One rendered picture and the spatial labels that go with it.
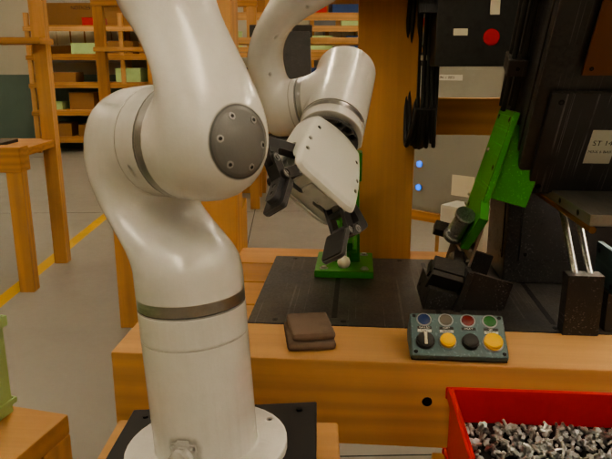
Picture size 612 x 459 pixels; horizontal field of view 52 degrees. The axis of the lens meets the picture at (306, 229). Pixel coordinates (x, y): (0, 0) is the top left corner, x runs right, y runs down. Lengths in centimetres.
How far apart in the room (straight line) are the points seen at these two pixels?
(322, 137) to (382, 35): 79
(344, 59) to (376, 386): 50
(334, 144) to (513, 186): 52
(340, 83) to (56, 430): 71
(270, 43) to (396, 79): 71
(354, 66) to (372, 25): 66
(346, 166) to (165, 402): 34
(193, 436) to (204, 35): 41
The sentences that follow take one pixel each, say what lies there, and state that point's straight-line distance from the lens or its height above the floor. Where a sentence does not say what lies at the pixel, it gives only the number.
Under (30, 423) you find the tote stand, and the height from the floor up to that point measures 79.
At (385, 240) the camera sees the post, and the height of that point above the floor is 93.
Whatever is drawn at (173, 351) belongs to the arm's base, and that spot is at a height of 106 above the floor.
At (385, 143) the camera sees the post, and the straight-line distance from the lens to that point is 152.
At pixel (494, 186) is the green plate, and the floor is 114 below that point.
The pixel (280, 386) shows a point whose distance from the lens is 104.
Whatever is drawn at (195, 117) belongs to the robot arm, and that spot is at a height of 130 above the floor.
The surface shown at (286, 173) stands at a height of 124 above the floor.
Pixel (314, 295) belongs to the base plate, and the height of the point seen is 90.
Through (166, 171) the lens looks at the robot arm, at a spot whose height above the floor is 125.
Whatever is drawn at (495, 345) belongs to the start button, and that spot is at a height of 93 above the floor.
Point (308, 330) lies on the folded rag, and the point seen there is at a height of 93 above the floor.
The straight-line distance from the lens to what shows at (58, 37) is 1179.
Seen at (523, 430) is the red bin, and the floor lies 87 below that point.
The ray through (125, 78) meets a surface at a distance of 1079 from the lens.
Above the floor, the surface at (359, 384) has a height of 86.
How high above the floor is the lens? 135
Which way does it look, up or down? 14 degrees down
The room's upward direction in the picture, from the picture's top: straight up
